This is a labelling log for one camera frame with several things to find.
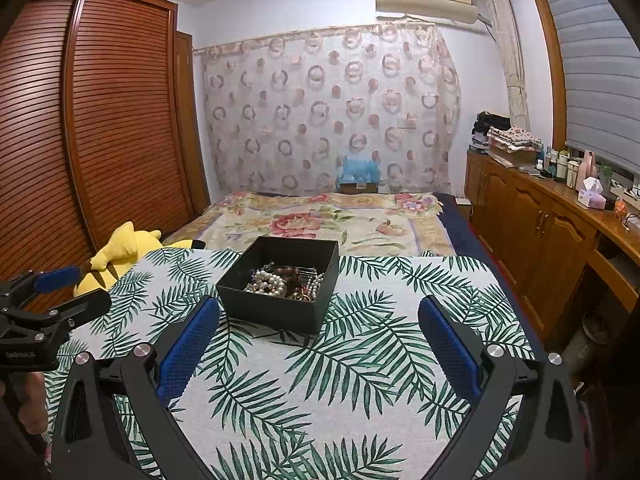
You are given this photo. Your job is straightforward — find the wooden louvered wardrobe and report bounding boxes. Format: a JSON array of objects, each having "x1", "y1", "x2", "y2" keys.
[{"x1": 0, "y1": 0, "x2": 211, "y2": 311}]

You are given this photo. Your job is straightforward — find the floral blanket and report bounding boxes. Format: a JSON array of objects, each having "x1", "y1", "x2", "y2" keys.
[{"x1": 162, "y1": 191, "x2": 456, "y2": 258}]

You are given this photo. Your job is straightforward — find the yellow plush toy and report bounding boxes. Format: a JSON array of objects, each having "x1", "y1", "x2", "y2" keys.
[{"x1": 74, "y1": 221, "x2": 193, "y2": 297}]

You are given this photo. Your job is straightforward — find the dark folded clothes stack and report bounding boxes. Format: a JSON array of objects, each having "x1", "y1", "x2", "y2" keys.
[{"x1": 472, "y1": 111, "x2": 511, "y2": 139}]

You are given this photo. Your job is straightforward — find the grey window blind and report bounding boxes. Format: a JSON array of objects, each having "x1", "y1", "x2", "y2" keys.
[{"x1": 540, "y1": 0, "x2": 640, "y2": 181}]

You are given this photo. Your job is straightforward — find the group of bottles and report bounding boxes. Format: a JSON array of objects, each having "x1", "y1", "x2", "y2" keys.
[{"x1": 537, "y1": 145, "x2": 583, "y2": 189}]

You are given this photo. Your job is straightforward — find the beige side curtain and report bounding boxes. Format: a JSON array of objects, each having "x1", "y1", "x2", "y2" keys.
[{"x1": 477, "y1": 0, "x2": 531, "y2": 133}]

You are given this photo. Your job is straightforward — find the folded floral cloth stack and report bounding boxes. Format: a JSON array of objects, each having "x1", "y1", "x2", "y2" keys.
[{"x1": 487, "y1": 125, "x2": 544, "y2": 154}]

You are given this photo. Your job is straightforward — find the wooden cabinet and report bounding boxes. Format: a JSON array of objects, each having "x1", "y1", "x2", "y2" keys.
[{"x1": 465, "y1": 150, "x2": 640, "y2": 341}]

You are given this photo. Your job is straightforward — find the black box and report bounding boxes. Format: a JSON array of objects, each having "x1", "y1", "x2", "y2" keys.
[{"x1": 216, "y1": 236, "x2": 341, "y2": 335}]

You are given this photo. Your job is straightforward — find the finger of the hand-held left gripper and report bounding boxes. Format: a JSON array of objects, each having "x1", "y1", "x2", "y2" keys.
[
  {"x1": 0, "y1": 266, "x2": 83, "y2": 307},
  {"x1": 0, "y1": 289, "x2": 112, "y2": 342}
]

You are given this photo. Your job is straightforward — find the long white pearl necklace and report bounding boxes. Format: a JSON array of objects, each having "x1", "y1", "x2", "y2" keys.
[{"x1": 244, "y1": 269, "x2": 289, "y2": 297}]

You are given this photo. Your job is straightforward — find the pink bottle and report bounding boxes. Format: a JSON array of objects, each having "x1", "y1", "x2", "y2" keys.
[{"x1": 580, "y1": 149, "x2": 599, "y2": 191}]

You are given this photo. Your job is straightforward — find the person's left hand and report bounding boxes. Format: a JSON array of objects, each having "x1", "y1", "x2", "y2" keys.
[{"x1": 0, "y1": 372, "x2": 51, "y2": 437}]

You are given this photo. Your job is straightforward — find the leaf print tablecloth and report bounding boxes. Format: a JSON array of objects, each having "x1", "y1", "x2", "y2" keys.
[{"x1": 42, "y1": 247, "x2": 538, "y2": 480}]

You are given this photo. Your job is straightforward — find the blue plastic bag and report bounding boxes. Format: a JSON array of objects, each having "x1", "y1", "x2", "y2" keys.
[{"x1": 336, "y1": 151, "x2": 383, "y2": 186}]

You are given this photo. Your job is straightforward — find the pink tissue box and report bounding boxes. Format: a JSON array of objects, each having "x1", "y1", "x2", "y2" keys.
[{"x1": 576, "y1": 177, "x2": 609, "y2": 211}]

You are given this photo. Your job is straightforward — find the dark blue bed sheet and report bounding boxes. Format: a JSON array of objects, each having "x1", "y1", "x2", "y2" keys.
[{"x1": 434, "y1": 192, "x2": 502, "y2": 262}]

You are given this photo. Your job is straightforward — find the wooden window frame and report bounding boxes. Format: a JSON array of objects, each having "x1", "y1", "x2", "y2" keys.
[{"x1": 525, "y1": 0, "x2": 572, "y2": 152}]

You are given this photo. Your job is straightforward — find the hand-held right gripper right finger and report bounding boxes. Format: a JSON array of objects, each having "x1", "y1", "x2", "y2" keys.
[{"x1": 417, "y1": 295, "x2": 586, "y2": 480}]

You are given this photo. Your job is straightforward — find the circle patterned curtain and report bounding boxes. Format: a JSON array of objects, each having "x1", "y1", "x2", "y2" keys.
[{"x1": 197, "y1": 22, "x2": 461, "y2": 196}]

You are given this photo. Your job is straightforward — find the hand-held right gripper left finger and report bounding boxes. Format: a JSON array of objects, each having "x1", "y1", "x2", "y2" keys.
[{"x1": 50, "y1": 296, "x2": 223, "y2": 480}]

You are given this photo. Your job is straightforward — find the person's dark clothing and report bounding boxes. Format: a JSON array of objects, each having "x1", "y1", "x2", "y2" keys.
[{"x1": 0, "y1": 410, "x2": 51, "y2": 480}]

